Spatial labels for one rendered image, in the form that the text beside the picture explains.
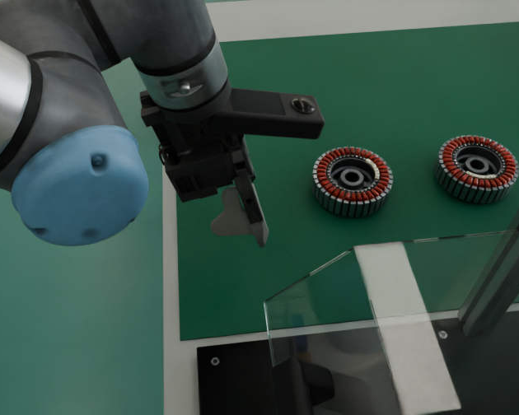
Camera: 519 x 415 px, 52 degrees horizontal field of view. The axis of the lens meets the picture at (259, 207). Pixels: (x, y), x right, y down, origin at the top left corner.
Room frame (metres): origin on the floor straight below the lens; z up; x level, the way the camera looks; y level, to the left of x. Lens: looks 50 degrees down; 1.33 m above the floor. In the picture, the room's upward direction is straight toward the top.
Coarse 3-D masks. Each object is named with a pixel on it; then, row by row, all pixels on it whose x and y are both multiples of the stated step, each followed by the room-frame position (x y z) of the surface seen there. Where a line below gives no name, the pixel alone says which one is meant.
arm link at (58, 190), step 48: (0, 48) 0.23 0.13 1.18; (0, 96) 0.21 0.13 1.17; (48, 96) 0.23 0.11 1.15; (96, 96) 0.26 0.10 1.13; (0, 144) 0.20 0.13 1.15; (48, 144) 0.21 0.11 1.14; (96, 144) 0.21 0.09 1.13; (48, 192) 0.18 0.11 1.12; (96, 192) 0.19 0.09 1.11; (144, 192) 0.21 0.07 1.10; (48, 240) 0.18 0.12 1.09; (96, 240) 0.19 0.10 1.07
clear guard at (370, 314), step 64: (384, 256) 0.18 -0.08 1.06; (448, 256) 0.18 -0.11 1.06; (512, 256) 0.18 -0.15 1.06; (320, 320) 0.15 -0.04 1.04; (384, 320) 0.14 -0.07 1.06; (448, 320) 0.14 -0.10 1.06; (512, 320) 0.14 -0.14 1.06; (384, 384) 0.11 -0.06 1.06; (448, 384) 0.11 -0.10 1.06; (512, 384) 0.11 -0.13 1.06
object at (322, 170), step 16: (320, 160) 0.55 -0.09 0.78; (336, 160) 0.55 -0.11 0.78; (352, 160) 0.55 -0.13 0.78; (368, 160) 0.54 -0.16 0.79; (320, 176) 0.51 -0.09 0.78; (352, 176) 0.53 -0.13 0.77; (368, 176) 0.53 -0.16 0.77; (384, 176) 0.51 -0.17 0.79; (320, 192) 0.49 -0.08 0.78; (336, 192) 0.48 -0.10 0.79; (352, 192) 0.48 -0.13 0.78; (368, 192) 0.48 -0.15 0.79; (384, 192) 0.49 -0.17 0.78; (336, 208) 0.47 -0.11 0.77; (352, 208) 0.46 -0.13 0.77; (368, 208) 0.47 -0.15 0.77
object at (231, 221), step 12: (228, 192) 0.37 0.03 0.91; (228, 204) 0.37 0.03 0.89; (240, 204) 0.37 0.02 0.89; (228, 216) 0.36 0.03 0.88; (240, 216) 0.37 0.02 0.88; (216, 228) 0.36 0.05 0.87; (228, 228) 0.36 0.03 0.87; (240, 228) 0.36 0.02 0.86; (252, 228) 0.36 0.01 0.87; (264, 228) 0.36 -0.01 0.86; (264, 240) 0.36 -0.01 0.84
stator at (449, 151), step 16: (448, 144) 0.58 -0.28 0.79; (464, 144) 0.58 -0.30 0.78; (480, 144) 0.58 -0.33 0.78; (496, 144) 0.58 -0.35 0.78; (448, 160) 0.54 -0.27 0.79; (480, 160) 0.55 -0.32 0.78; (496, 160) 0.55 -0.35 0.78; (512, 160) 0.54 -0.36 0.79; (448, 176) 0.52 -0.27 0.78; (464, 176) 0.51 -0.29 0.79; (480, 176) 0.51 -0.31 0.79; (496, 176) 0.51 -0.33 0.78; (512, 176) 0.51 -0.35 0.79; (448, 192) 0.51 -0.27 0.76; (464, 192) 0.50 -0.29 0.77; (480, 192) 0.49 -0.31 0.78; (496, 192) 0.49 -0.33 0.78
